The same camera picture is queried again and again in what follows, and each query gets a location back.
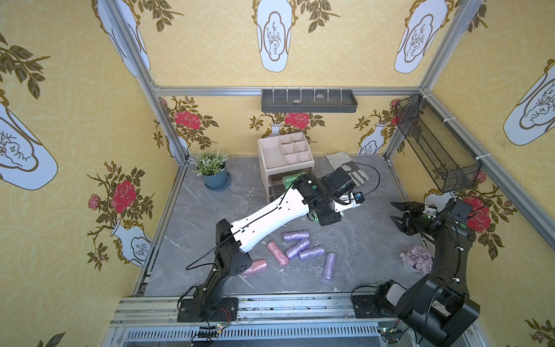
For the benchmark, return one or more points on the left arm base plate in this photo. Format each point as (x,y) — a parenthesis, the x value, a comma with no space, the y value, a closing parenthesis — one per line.
(225,311)

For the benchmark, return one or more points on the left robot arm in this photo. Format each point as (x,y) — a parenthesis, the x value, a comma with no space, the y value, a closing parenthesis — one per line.
(326,197)

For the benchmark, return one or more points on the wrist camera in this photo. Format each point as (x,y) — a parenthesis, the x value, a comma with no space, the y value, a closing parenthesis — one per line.
(459,210)
(340,187)

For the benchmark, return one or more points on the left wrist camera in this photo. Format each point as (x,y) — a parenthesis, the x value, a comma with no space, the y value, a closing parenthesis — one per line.
(340,187)

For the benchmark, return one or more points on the beige drawer organizer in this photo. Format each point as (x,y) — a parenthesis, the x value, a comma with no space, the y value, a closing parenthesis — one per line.
(281,155)

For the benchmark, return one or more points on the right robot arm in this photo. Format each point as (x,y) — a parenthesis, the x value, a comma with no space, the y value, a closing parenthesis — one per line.
(438,307)

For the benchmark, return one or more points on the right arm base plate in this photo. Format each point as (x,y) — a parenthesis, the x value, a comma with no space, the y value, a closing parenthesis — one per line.
(370,306)

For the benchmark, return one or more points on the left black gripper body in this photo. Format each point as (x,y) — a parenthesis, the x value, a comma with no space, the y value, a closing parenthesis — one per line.
(327,212)

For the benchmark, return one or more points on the black wire mesh basket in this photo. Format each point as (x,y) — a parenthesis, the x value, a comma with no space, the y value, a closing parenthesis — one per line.
(448,161)

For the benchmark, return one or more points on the pink trash bag roll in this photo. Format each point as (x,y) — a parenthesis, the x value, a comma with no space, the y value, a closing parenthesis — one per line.
(278,254)
(257,266)

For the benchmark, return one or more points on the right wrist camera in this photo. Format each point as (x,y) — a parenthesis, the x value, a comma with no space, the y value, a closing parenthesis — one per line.
(459,210)

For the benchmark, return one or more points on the potted green plant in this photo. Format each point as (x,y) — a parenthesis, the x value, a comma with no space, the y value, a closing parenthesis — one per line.
(211,167)

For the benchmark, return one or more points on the purple trash bag roll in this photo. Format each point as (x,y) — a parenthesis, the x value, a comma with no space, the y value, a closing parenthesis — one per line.
(299,247)
(295,235)
(312,253)
(327,273)

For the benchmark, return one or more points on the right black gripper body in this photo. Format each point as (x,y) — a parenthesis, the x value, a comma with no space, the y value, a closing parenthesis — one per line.
(412,217)

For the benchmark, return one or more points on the grey wall shelf tray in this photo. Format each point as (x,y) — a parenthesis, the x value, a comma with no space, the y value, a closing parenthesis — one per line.
(308,100)

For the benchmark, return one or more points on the grey work glove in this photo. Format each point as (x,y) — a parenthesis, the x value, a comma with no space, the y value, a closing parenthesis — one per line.
(343,161)

